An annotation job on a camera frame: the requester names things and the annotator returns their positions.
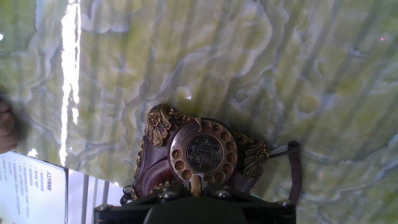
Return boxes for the green marble pattern mat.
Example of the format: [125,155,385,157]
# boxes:
[0,0,398,224]

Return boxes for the thin wooden stick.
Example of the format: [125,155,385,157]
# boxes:
[190,174,201,197]

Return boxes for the printed white paper sheet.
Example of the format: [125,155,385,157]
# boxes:
[0,151,68,224]

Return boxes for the person's bare hand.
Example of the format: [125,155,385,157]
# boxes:
[0,93,19,155]

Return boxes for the black phone line cord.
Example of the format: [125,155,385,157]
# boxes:
[119,185,135,206]

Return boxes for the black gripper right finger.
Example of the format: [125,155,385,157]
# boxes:
[203,182,296,224]

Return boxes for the brown coiled handset cord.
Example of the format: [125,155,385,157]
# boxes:
[269,140,303,205]

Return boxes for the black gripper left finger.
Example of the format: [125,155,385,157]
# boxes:
[94,182,190,224]

